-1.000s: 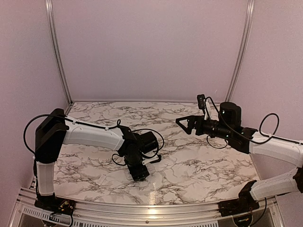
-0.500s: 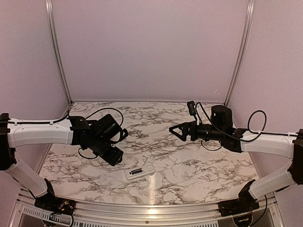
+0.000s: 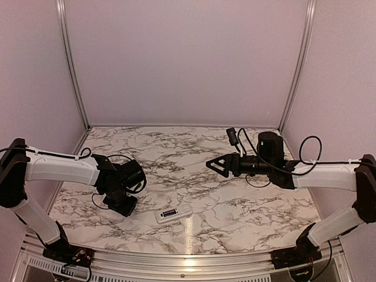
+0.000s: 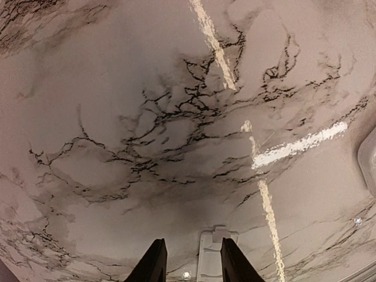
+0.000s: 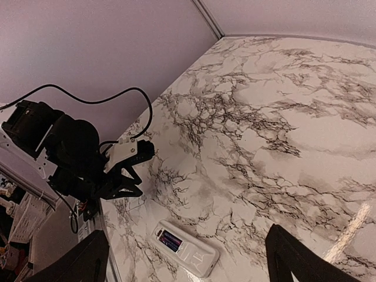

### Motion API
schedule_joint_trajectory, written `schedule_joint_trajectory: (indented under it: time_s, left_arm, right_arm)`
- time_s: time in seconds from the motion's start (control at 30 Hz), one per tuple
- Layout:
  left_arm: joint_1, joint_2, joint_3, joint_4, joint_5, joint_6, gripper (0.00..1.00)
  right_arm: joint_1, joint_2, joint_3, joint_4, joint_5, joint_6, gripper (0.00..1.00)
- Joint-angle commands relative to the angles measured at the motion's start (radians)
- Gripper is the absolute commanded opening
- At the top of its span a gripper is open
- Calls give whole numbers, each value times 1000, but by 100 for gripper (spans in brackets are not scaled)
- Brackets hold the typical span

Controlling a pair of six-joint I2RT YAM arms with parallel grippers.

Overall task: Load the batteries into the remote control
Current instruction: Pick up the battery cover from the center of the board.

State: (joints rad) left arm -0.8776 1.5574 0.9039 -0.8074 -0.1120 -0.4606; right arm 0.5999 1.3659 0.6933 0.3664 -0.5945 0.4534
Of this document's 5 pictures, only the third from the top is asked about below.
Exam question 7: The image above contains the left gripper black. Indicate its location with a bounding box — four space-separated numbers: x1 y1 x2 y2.
103 186 139 217

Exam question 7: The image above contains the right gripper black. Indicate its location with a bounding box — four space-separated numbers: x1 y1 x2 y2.
207 152 274 177

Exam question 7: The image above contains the white remote control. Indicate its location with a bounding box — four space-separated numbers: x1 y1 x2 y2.
155 204 193 224

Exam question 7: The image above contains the black battery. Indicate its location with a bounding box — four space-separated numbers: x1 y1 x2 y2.
161 209 178 218

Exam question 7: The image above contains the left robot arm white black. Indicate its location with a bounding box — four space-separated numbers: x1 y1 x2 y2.
1 138 147 261

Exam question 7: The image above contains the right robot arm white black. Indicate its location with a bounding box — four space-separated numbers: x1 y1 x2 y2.
206 128 375 263

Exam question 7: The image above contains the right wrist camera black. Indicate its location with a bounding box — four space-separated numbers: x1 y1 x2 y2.
226 127 239 146

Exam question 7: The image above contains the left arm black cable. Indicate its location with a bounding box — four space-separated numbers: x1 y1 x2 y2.
0 146 147 211

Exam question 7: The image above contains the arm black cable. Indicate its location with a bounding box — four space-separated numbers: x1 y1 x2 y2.
236 127 362 189
0 146 147 211

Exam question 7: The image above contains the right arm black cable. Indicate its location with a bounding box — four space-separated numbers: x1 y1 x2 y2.
236 127 362 189

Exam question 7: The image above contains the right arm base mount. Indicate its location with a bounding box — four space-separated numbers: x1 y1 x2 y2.
270 246 322 269

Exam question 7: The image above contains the front aluminium rail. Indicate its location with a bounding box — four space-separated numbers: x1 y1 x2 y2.
10 233 353 281

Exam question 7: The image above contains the right aluminium frame post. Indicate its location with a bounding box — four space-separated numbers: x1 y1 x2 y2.
278 0 317 133

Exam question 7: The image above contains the aluminium frame post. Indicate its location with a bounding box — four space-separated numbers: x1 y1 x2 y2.
278 0 317 133
56 0 90 131

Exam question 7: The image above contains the left aluminium frame post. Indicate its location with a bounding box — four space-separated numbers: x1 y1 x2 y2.
56 0 90 131

